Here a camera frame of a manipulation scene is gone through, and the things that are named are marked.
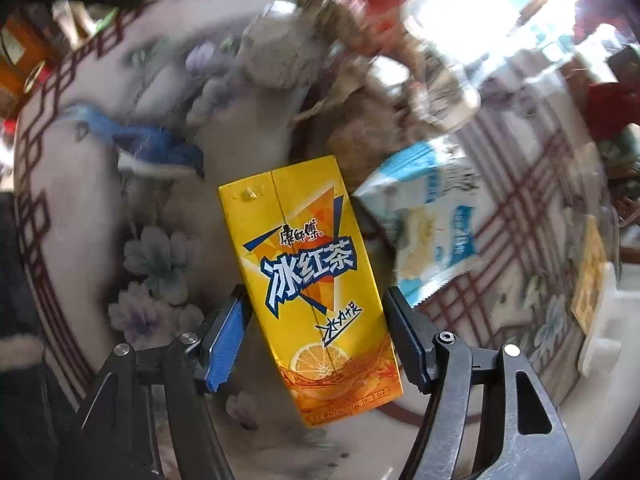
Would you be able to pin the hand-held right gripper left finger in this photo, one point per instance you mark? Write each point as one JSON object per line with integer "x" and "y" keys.
{"x": 225, "y": 345}

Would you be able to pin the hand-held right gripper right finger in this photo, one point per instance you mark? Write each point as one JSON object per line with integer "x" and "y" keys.
{"x": 410, "y": 340}

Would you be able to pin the yellow drink carton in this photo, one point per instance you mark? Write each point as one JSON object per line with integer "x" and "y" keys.
{"x": 300, "y": 260}

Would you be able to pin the orange box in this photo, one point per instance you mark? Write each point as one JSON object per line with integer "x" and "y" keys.
{"x": 20, "y": 60}

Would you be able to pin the blue white snack packet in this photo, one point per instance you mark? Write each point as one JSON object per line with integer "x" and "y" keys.
{"x": 440, "y": 220}

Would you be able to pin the white desk lamp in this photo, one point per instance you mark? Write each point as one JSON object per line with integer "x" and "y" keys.
{"x": 602, "y": 325}

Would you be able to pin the yellow picture book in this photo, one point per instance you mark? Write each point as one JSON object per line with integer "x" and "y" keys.
{"x": 590, "y": 270}

